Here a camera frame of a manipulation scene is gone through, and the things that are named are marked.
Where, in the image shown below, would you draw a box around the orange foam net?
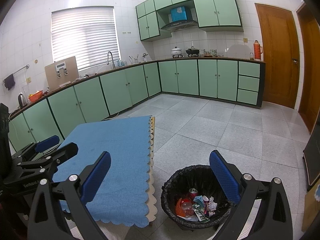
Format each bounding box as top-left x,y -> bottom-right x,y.
175,198 -> 186,217

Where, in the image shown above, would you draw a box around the green white milk carton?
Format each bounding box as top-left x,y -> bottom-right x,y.
193,203 -> 210,223

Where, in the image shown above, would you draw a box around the red paper cup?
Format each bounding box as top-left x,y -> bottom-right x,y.
189,188 -> 198,200

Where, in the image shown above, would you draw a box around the green upper wall cabinets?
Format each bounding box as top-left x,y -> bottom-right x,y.
136,0 -> 243,41

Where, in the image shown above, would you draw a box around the black wok pan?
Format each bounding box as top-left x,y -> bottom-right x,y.
185,46 -> 200,57

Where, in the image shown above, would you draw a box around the white window blind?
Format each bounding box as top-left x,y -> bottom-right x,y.
50,5 -> 121,70

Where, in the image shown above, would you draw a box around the green lower kitchen cabinets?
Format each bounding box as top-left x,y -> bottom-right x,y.
9,58 -> 266,151

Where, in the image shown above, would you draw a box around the cardboard box with scale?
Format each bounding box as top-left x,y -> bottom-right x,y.
44,56 -> 79,91

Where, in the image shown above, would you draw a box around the black lined trash bin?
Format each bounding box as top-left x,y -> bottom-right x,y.
161,165 -> 235,231

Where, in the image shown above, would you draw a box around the blue white snack wrapper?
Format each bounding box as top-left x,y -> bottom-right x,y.
178,215 -> 199,222

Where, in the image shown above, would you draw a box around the dark hanging towel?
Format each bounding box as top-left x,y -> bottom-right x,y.
3,74 -> 15,90

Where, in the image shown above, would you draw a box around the wall towel rail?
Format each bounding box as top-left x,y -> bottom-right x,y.
12,64 -> 30,75

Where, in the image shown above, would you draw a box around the clear plastic bottle red label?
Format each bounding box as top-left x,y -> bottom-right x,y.
180,198 -> 194,217

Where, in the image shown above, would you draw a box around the wooden door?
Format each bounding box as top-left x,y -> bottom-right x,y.
297,4 -> 319,132
255,3 -> 299,108

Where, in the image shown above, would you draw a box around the white tissue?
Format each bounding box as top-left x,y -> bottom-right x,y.
208,197 -> 217,217

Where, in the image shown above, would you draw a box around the black range hood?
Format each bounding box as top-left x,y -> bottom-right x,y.
161,20 -> 199,32

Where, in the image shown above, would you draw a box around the orange plastic basin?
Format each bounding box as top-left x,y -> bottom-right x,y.
28,90 -> 43,102

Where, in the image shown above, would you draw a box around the red snack bag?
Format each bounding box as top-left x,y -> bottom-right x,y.
202,195 -> 209,216

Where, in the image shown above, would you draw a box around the right wooden door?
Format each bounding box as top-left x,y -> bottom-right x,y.
297,4 -> 319,132

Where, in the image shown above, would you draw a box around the white cooking pot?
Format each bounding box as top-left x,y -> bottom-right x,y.
171,46 -> 183,59

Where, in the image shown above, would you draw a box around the chrome kitchen faucet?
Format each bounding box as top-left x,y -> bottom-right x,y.
106,51 -> 115,69

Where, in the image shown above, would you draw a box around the blue felt table cloth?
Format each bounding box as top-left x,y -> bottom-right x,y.
53,115 -> 151,228

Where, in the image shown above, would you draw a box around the steel electric kettle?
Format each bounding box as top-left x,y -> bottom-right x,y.
17,93 -> 28,108

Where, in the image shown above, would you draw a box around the orange thermos flask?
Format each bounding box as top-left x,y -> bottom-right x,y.
253,40 -> 263,61

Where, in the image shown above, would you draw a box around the left wooden door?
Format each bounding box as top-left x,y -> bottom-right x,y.
255,3 -> 299,108

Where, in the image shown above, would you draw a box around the blue box on hood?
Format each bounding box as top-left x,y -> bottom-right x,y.
170,6 -> 193,22

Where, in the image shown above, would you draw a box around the light blue drink carton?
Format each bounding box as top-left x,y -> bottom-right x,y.
193,196 -> 204,207

